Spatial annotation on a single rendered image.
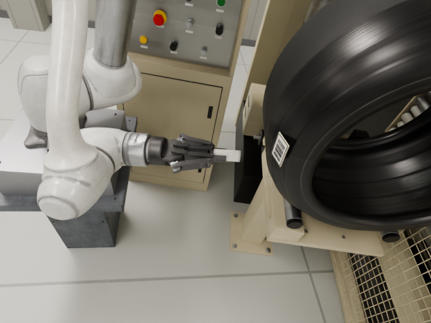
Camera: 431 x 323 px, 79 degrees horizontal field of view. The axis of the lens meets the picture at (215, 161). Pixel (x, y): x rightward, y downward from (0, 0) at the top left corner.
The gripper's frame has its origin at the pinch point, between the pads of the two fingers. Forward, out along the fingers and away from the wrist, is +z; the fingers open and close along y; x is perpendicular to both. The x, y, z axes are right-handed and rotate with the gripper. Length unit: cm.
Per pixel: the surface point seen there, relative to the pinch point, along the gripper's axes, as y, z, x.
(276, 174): -9.3, 11.3, -4.7
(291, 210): -7.7, 18.7, 12.1
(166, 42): 63, -29, 0
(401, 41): -9.0, 22.9, -34.7
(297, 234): -11.1, 21.7, 18.9
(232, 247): 21, 8, 102
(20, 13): 236, -224, 55
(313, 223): -3.6, 29.4, 25.2
